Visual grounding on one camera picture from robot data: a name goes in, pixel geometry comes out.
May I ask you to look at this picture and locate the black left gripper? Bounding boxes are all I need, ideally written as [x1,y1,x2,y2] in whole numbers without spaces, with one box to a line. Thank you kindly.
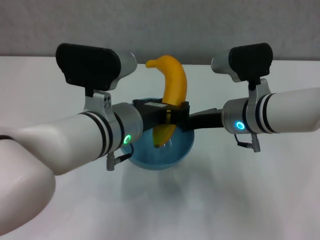
[132,98,191,133]

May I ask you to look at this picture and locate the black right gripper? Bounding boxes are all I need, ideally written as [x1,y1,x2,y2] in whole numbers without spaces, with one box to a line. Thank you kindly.
[181,107,225,132]

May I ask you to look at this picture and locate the yellow banana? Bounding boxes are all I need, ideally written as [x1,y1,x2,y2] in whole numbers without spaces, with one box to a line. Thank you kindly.
[145,54,189,149]

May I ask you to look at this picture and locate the blue plastic bowl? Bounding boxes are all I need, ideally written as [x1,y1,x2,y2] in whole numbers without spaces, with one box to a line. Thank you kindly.
[119,95,196,172]

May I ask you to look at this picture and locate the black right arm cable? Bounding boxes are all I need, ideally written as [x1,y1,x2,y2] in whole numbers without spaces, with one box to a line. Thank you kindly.
[234,133,262,154]

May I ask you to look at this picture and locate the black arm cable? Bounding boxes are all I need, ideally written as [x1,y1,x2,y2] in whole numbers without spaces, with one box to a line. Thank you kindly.
[105,142,135,172]
[234,133,262,154]

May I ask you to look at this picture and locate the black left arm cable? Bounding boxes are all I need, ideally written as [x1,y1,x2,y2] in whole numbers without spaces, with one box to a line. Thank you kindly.
[105,142,135,172]

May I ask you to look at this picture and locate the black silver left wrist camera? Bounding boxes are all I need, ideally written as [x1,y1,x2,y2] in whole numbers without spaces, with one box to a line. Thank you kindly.
[55,42,139,121]

